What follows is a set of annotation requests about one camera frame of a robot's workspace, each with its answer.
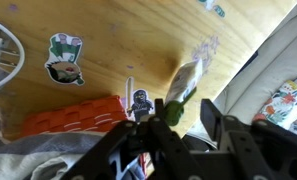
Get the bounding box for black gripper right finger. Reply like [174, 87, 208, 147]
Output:
[200, 98, 297, 180]

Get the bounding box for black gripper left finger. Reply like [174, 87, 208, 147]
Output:
[59, 97, 210, 180]

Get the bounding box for white packet with green lid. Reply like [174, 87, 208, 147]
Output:
[163, 58, 204, 127]

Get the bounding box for ninja figure sticker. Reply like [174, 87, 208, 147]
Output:
[124, 76, 155, 124]

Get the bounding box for colourful patterned cushion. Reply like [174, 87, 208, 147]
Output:
[252, 74, 297, 135]

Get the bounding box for grey sofa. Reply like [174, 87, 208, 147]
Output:
[184, 0, 297, 143]

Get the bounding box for red woven basket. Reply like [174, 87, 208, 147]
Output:
[20, 95, 129, 138]

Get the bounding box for wooden table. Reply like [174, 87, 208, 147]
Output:
[0, 0, 297, 142]

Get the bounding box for green figure sticker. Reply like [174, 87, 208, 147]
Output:
[44, 32, 86, 87]

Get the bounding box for small teal white sticker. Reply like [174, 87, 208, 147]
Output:
[197, 0, 227, 19]

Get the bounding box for white charger cable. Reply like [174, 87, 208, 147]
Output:
[0, 14, 26, 95]

